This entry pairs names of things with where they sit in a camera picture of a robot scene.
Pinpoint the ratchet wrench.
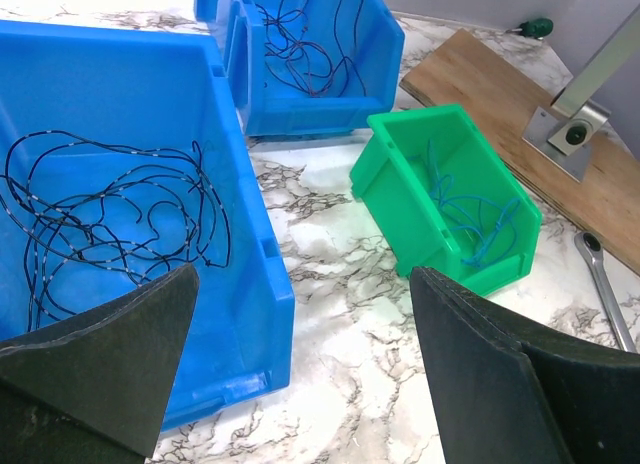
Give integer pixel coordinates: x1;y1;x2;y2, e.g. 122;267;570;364
574;232;637;353

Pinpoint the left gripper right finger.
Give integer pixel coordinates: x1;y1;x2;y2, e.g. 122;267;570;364
410;267;639;463

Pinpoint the wooden board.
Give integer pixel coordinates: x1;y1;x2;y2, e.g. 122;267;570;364
400;30;639;271

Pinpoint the green bin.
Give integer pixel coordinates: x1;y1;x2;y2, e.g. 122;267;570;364
350;104;542;296

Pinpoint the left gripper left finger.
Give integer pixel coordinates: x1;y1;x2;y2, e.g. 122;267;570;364
1;264;199;463

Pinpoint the near blue bin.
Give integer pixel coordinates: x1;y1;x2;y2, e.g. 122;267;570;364
1;20;294;429

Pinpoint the metal stand bracket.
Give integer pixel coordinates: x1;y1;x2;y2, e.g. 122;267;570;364
522;9;639;182

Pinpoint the black wire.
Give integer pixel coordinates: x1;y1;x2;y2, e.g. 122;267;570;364
0;129;232;333

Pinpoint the green handled screwdriver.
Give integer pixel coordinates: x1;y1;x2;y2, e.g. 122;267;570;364
507;17;554;39

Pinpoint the blue wire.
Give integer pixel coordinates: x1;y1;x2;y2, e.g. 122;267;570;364
409;138;522;269

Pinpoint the far blue bin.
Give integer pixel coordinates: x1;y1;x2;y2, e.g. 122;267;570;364
194;0;405;137

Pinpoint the blue bin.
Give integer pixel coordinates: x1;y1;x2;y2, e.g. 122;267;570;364
1;20;294;429
194;0;405;137

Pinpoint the purple wire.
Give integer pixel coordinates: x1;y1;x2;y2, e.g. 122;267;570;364
254;0;369;98

